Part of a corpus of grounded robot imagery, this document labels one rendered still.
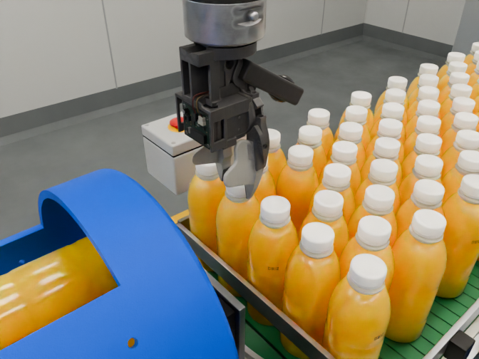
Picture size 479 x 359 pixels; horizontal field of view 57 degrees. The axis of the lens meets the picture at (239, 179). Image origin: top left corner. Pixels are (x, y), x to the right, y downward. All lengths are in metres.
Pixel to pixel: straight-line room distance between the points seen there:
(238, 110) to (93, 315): 0.29
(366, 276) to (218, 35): 0.29
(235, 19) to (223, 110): 0.10
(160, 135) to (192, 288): 0.44
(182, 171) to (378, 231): 0.35
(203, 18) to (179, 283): 0.26
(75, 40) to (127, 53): 0.40
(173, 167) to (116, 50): 2.79
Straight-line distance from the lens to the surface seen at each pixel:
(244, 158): 0.55
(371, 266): 0.51
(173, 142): 0.72
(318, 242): 0.52
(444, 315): 0.77
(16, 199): 2.72
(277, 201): 0.58
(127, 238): 0.35
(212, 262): 0.69
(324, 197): 0.59
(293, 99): 0.59
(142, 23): 3.54
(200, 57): 0.48
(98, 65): 3.46
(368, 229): 0.56
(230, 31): 0.47
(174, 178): 0.75
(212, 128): 0.49
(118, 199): 0.38
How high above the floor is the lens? 1.45
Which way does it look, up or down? 34 degrees down
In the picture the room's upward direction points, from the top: straight up
